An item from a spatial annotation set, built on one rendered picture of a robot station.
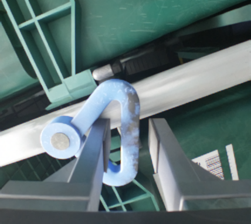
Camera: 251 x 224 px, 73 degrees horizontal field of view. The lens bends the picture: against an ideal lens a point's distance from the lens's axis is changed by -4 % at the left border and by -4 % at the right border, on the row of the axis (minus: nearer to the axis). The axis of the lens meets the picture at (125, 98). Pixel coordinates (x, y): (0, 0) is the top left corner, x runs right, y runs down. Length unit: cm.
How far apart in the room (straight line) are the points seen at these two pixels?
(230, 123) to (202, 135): 4
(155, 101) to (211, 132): 9
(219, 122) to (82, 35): 17
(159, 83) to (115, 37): 6
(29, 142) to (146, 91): 12
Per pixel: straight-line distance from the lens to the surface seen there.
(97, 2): 18
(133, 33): 18
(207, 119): 22
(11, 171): 57
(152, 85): 15
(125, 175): 17
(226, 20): 37
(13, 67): 23
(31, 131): 19
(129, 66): 208
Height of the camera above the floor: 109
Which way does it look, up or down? 5 degrees up
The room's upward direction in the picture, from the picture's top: 110 degrees counter-clockwise
